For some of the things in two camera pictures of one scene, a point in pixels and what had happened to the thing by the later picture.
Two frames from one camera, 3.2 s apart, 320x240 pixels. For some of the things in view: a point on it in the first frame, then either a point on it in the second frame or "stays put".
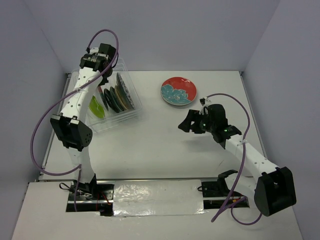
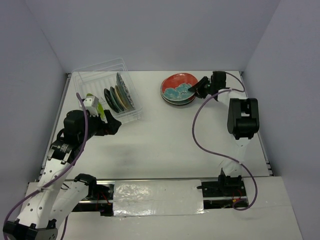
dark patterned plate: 126,95 stays put
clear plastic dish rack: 113,104 stays put
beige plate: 121,98 stays put
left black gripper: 104,80 to 110,128
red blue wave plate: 102,96 to 174,87
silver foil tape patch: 162,197 stays put
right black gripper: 192,115 to 199,92
